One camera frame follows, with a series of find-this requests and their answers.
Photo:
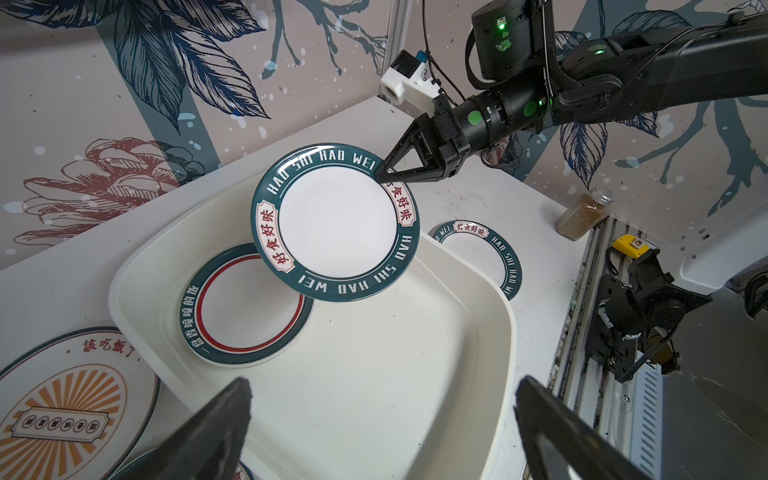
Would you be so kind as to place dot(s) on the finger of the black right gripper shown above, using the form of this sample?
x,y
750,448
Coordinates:
x,y
425,173
418,137

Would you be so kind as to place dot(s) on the orange sunburst plate upper left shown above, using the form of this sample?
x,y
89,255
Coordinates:
x,y
75,407

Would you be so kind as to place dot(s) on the green rim plate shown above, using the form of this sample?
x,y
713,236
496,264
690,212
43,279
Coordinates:
x,y
485,249
242,472
328,229

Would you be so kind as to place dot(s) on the yellow tape measure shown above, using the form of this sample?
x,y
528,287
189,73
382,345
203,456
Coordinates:
x,y
630,246

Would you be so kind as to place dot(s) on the white plastic bin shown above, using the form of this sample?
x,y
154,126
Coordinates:
x,y
409,384

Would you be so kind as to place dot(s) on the glass spice jar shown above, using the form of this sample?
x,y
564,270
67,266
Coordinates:
x,y
586,214

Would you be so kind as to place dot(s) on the aluminium rail front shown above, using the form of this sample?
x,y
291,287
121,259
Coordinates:
x,y
627,415

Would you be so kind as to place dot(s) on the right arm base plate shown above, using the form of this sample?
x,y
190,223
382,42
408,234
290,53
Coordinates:
x,y
615,328

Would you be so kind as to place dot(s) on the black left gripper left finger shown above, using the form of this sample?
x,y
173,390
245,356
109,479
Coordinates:
x,y
209,444

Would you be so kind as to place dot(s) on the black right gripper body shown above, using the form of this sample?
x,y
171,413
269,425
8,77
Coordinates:
x,y
521,77

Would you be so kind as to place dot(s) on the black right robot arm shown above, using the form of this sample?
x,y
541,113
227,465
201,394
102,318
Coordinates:
x,y
629,75

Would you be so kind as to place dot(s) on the green red ring plate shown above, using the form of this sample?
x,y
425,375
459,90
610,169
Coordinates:
x,y
234,313

